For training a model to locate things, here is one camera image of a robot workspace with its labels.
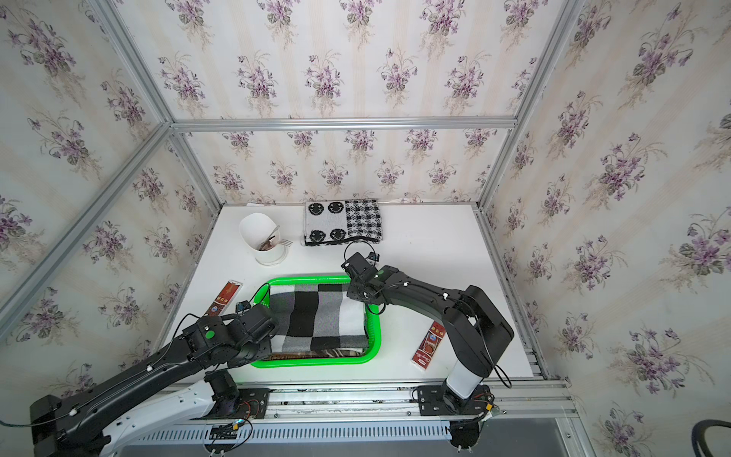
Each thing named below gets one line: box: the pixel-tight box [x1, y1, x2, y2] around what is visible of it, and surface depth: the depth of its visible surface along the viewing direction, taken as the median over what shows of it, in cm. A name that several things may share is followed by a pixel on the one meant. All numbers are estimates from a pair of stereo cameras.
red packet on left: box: [202, 279, 243, 318], surface depth 93 cm
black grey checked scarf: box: [269, 283, 367, 353], surface depth 84 cm
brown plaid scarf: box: [266, 347, 365, 361], surface depth 77 cm
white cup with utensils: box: [238, 212, 293, 266], surface depth 97 cm
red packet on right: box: [411, 319, 447, 371], surface depth 84 cm
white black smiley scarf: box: [303, 198, 383, 246], surface depth 112 cm
